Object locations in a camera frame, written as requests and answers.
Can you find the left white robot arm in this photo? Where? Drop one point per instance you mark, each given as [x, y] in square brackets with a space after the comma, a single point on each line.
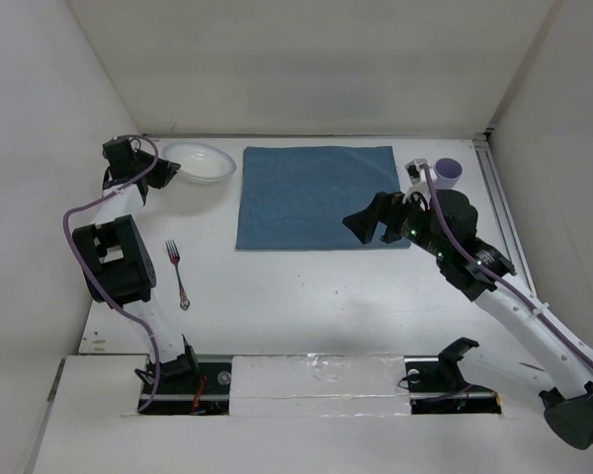
[118, 269]

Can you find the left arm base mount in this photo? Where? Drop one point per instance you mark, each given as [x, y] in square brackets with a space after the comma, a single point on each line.
[206, 394]

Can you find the lavender plastic cup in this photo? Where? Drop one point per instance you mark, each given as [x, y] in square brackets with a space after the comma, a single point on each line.
[448, 172]

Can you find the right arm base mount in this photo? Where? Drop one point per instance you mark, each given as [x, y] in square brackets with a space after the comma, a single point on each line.
[436, 386]

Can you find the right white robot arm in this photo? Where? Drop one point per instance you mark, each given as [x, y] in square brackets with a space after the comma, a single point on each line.
[560, 383]

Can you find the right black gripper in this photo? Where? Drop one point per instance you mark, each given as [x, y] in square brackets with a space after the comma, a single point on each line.
[386, 207]

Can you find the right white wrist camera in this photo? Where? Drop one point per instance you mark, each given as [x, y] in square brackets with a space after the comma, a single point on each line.
[422, 178]

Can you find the blue cloth napkin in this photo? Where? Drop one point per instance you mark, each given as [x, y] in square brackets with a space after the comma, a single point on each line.
[294, 198]

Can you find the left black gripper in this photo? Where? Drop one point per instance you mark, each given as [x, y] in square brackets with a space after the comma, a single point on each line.
[166, 170]

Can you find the white blue-rimmed plate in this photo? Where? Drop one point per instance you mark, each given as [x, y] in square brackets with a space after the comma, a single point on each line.
[200, 163]

